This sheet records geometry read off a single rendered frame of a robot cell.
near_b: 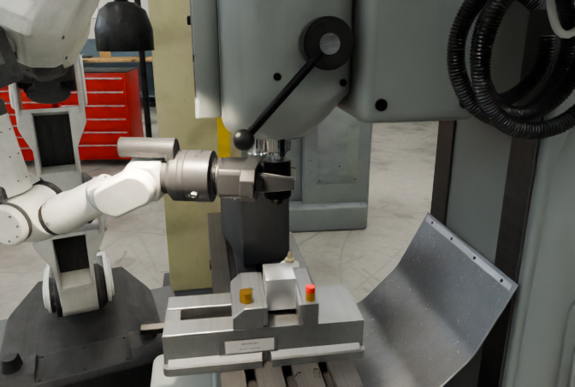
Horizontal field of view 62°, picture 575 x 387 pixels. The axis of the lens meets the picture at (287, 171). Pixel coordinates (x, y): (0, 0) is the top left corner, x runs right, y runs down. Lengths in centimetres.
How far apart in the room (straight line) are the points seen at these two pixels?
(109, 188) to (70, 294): 81
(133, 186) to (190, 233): 192
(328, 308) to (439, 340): 21
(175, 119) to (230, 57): 185
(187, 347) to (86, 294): 78
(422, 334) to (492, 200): 29
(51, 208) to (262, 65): 48
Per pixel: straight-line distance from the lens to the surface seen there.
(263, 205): 114
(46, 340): 170
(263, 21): 68
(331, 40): 66
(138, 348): 150
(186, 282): 286
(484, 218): 94
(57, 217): 95
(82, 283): 158
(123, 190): 83
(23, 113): 136
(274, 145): 78
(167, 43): 249
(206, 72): 75
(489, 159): 92
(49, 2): 102
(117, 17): 65
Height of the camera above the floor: 148
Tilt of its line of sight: 17 degrees down
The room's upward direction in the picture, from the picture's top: straight up
